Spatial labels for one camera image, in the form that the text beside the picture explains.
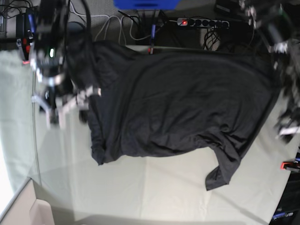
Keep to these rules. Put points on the red black table clamp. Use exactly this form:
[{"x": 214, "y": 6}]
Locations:
[
  {"x": 23, "y": 45},
  {"x": 150, "y": 50},
  {"x": 293, "y": 166}
]

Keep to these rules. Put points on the black power strip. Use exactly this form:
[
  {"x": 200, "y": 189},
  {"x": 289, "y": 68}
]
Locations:
[{"x": 203, "y": 23}]

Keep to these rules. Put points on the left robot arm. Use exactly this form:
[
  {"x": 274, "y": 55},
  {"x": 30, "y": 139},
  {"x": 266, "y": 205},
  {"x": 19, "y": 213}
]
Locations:
[{"x": 279, "y": 36}]

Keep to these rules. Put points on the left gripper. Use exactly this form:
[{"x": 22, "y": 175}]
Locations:
[{"x": 288, "y": 122}]

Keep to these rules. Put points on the red black table clamp right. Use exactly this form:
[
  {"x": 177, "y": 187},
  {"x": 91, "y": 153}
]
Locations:
[{"x": 293, "y": 166}]

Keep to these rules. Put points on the red black table clamp rear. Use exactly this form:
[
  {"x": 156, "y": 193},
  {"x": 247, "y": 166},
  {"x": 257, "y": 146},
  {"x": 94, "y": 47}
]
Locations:
[{"x": 150, "y": 50}]

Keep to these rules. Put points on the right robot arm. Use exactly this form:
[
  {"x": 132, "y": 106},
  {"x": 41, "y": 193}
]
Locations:
[{"x": 63, "y": 62}]

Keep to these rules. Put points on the beige cardboard box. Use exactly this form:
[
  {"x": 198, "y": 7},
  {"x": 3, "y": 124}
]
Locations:
[{"x": 26, "y": 209}]

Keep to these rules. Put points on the black device box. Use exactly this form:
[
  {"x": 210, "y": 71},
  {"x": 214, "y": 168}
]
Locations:
[{"x": 26, "y": 26}]

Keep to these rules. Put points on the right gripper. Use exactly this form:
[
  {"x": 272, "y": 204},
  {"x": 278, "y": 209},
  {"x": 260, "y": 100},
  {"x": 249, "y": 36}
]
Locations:
[{"x": 59, "y": 99}]

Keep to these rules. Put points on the black t-shirt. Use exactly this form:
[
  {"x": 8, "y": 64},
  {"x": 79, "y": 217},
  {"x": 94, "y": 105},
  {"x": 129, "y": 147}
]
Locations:
[{"x": 171, "y": 103}]

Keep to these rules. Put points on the red black table clamp left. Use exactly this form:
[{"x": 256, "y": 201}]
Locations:
[{"x": 23, "y": 45}]

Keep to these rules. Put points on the light green table cloth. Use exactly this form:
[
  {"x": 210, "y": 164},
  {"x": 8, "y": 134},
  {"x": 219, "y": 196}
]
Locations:
[{"x": 132, "y": 190}]

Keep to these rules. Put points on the blue plastic box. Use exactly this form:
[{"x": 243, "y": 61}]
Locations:
[{"x": 146, "y": 4}]

